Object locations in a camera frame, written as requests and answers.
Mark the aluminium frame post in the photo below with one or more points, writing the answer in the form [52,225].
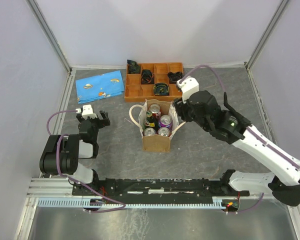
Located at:
[38,14]
[279,12]

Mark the aluminium frame post right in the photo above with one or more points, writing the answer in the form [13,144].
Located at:
[279,12]

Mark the blue space print cloth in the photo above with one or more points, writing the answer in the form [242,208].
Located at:
[99,87]

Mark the dark rolled fabric right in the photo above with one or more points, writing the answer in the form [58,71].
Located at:
[174,76]

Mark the dark rolled fabric middle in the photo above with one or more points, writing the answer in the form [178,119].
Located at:
[147,77]

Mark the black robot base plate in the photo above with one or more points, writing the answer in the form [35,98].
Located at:
[167,191]

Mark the purple soda can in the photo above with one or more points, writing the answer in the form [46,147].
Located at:
[165,121]

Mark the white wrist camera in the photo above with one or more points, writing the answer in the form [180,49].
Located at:
[88,112]
[188,87]

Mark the aluminium frame rail front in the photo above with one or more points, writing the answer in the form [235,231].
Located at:
[50,186]

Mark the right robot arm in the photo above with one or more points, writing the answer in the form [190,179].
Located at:
[228,125]

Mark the red coke can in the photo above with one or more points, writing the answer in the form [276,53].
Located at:
[164,131]

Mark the dark rolled fabric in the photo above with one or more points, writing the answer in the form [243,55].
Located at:
[147,77]
[174,76]
[161,89]
[133,67]

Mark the burlap canvas tote bag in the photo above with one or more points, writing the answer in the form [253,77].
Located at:
[156,143]

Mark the dark rolled fabric bottom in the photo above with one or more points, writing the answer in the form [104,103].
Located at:
[161,89]

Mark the red soda can rear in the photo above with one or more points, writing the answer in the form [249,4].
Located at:
[155,109]

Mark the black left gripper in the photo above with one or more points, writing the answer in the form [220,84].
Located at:
[102,122]

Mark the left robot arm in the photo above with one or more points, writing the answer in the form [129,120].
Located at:
[61,154]

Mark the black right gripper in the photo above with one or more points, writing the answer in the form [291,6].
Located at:
[181,108]

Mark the green glass bottle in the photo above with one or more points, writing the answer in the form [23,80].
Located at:
[151,121]

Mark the dark rolled fabric top left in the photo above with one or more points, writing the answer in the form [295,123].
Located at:
[133,67]

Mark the aluminium frame post left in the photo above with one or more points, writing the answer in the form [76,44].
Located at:
[38,14]

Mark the wooden compartment tray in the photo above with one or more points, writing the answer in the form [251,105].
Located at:
[136,92]

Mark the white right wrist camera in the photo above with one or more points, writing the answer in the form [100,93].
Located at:
[188,87]

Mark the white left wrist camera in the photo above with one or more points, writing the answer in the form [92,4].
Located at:
[88,112]

